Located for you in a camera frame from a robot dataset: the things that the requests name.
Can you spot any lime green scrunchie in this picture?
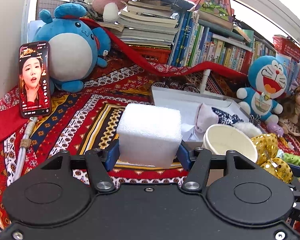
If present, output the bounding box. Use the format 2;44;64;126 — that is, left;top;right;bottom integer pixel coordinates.
282;153;300;166

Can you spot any purple small plush toy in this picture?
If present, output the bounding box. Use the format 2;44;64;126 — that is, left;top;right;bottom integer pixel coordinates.
266;122;284;137

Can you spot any triangular house puzzle box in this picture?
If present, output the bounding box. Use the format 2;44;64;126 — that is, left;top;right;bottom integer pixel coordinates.
188;0;234;31

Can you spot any brown haired doll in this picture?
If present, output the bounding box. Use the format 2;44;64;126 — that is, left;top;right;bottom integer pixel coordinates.
279;86;300;142

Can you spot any white braided cord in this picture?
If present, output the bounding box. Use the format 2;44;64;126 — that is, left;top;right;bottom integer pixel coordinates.
13;116;39;182

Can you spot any navy floral fabric pouch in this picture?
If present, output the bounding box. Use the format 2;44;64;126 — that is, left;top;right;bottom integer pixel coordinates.
211;107;243;126

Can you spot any white shallow cardboard box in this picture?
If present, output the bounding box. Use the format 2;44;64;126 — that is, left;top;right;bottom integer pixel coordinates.
150;86;266;143

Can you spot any smartphone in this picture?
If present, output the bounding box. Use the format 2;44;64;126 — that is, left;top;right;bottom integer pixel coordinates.
18;41;51;118

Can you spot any stack of lying books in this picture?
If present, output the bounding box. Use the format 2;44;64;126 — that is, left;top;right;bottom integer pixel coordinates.
103;0;193;49

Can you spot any white paper cup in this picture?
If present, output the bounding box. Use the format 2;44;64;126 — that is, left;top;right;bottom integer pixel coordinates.
202;124;258;163

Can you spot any white fluffy plush toy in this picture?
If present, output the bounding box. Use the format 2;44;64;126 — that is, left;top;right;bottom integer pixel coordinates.
234;122;262;138

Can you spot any patterned red tablecloth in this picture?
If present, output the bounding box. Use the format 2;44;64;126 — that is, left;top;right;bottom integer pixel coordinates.
0;17;300;235

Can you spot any red plastic basket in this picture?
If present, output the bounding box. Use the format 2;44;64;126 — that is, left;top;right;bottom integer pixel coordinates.
273;35;300;63

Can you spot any white pvc pipe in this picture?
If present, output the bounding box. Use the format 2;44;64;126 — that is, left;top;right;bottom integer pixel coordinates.
200;69;211;94

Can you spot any gold sequin heart cushion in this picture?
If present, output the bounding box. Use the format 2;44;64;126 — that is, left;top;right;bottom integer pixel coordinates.
251;133;294;184

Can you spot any blue round plush toy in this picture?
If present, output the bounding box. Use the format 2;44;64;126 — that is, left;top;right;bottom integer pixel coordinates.
33;3;111;93

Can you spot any white foam block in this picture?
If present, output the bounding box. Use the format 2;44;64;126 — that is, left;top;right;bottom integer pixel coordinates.
116;103;182;168

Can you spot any black binder clip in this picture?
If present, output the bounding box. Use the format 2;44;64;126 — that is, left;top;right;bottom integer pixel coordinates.
249;114;261;126

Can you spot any Doraemon plush toy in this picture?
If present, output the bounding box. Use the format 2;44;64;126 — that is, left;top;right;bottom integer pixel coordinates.
236;56;287;124

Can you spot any red plastic crate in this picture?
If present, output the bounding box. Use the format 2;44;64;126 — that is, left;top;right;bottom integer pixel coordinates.
128;44;171;64

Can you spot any row of upright books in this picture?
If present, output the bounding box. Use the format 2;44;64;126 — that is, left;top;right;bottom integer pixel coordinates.
168;11;300;86

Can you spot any miniature metal bicycle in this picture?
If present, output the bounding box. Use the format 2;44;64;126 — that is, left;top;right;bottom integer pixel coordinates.
151;79;200;93

